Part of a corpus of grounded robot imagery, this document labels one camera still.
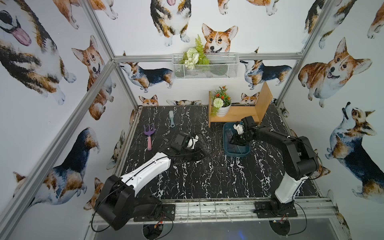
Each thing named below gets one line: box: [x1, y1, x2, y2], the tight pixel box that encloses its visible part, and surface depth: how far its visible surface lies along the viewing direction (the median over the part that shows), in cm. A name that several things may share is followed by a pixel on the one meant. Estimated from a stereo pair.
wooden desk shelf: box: [208, 81, 273, 128], surface depth 105 cm
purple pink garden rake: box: [143, 124, 156, 151], surface depth 108 cm
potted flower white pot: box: [210, 85, 232, 118], surface depth 99 cm
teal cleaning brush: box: [169, 110, 175, 128], surface depth 118 cm
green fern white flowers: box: [180, 34, 210, 70], surface depth 82 cm
